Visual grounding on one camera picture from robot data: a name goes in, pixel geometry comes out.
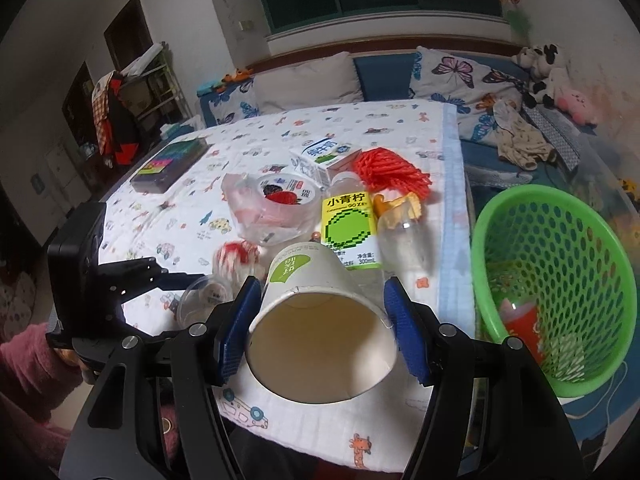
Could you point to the blue bed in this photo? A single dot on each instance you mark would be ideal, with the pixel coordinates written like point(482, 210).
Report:
point(480, 155)

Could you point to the orange plush toy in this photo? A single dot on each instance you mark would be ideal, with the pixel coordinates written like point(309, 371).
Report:
point(237, 76)

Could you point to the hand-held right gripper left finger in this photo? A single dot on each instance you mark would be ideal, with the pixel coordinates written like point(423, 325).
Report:
point(237, 332)

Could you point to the round fruit print lid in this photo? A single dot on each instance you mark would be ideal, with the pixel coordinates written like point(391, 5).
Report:
point(287, 190)

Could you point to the beige cushion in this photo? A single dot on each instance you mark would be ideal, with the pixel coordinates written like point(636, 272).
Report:
point(305, 82)

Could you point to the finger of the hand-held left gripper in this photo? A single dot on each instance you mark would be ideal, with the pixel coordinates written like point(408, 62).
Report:
point(140, 272)
point(126, 324)

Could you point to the blue white patterned cloth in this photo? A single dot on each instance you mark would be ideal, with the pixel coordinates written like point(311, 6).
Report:
point(557, 132)

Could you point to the small butterfly print pillow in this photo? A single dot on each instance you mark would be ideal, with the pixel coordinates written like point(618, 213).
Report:
point(235, 105)

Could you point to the blue white milk carton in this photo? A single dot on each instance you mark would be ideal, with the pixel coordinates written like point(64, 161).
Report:
point(320, 152)

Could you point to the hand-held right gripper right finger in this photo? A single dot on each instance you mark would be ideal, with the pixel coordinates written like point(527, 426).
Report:
point(407, 335)

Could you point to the lime drink bottle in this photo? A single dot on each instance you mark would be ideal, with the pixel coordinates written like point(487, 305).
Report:
point(350, 225)

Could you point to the small clear plastic cup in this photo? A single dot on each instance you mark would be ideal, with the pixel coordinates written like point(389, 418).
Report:
point(200, 296)

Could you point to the white paper cup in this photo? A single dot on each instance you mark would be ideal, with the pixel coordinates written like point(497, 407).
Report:
point(310, 266)

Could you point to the person's left forearm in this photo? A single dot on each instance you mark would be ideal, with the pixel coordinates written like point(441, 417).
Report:
point(30, 365)

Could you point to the orange checked clothes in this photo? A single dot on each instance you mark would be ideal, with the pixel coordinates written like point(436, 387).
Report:
point(112, 120)

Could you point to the clear plastic bag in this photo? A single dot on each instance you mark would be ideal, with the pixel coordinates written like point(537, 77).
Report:
point(250, 220)

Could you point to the pink plush toy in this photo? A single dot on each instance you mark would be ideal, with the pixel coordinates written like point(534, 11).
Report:
point(577, 105)

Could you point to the printed white blanket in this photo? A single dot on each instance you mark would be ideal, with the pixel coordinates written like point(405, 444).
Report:
point(210, 150)

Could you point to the small white plastic bottle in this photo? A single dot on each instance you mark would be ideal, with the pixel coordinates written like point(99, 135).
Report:
point(344, 182)

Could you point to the beige crumpled clothes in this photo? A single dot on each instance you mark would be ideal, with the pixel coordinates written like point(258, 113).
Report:
point(520, 142)

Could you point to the clear bottle orange cap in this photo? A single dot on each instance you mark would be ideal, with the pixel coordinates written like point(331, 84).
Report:
point(405, 240)

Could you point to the dark wooden door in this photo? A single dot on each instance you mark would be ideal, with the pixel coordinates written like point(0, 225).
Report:
point(127, 30)

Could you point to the black colourful box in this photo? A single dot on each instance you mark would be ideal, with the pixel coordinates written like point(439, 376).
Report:
point(167, 165)

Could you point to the large butterfly print pillow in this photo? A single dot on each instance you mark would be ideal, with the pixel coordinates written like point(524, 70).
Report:
point(450, 80)

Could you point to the blue backrest cushion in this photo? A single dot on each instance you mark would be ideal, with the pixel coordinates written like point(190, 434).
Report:
point(382, 75)

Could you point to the metal shelf rack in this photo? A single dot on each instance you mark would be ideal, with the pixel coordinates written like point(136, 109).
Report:
point(160, 80)

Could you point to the clear plastic storage box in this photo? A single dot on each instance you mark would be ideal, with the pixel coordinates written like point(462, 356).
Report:
point(607, 170)

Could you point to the green plastic basket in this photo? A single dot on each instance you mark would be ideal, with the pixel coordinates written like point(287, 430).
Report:
point(550, 199)

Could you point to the red mesh bag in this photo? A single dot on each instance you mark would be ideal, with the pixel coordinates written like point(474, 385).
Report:
point(395, 170)

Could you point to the black white cow plush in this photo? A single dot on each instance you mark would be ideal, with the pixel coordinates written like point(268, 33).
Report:
point(545, 65)

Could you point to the red white crumpled wrapper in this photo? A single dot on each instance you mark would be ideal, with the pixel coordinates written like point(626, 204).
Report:
point(232, 255)

